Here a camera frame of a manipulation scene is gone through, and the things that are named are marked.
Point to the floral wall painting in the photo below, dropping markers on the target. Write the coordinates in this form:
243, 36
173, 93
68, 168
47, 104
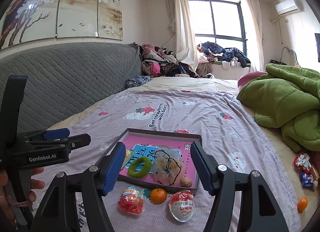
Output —
30, 20

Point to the cream curtain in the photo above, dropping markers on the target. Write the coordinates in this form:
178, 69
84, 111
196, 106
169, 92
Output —
180, 25
255, 11

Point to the pink strawberry bed sheet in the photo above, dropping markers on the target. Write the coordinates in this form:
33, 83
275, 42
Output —
228, 132

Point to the green quilted blanket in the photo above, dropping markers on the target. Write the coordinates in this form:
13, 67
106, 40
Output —
287, 98

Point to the dark framed window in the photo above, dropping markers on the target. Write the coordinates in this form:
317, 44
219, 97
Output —
220, 22

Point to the pink shallow cardboard box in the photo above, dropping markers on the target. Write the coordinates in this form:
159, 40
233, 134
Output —
181, 140

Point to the black television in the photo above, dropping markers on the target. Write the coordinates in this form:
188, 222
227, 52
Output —
317, 38

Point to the cream curtain right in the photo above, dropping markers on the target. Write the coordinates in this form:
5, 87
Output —
255, 11

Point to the yellow snack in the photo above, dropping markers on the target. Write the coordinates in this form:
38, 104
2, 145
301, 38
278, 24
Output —
127, 156

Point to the orange tangerine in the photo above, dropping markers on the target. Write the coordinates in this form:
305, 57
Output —
302, 204
158, 196

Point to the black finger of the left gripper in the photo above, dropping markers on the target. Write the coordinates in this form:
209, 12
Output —
77, 141

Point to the red silver snack wrapper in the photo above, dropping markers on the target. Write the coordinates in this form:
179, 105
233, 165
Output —
302, 162

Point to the white Kinder egg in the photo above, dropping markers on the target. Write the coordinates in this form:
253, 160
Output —
182, 206

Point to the person's left hand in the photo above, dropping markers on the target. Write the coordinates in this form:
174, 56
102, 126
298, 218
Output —
12, 192

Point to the blue candy wrapper right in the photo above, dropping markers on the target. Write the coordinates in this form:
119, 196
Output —
307, 180

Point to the grey quilted headboard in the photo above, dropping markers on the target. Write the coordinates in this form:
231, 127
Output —
65, 79

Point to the dark patterned cloth on bed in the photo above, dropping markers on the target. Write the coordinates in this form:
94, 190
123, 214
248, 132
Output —
137, 81

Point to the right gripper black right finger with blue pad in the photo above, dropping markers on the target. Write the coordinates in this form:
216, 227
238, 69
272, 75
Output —
259, 210

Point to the brown walnut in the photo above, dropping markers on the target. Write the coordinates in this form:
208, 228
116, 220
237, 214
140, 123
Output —
186, 182

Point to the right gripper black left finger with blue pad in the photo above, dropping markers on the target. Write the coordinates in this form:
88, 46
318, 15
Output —
58, 211

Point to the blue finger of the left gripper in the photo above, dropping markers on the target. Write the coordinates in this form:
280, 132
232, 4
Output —
56, 134

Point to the cream curtain left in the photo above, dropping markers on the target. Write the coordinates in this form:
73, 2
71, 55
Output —
180, 25

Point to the blue booklet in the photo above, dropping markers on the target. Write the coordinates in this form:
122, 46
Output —
152, 152

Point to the clothes pile on windowsill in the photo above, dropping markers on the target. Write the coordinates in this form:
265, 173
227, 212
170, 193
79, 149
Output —
210, 52

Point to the red Kinder egg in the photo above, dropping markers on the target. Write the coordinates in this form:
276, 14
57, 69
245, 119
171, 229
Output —
131, 200

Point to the feather pouch with black cord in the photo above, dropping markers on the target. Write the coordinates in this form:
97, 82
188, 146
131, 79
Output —
167, 167

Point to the clothes pile by headboard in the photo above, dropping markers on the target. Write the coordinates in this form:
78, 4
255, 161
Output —
158, 61

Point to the white air conditioner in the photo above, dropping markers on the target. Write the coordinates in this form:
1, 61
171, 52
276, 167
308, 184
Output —
288, 6

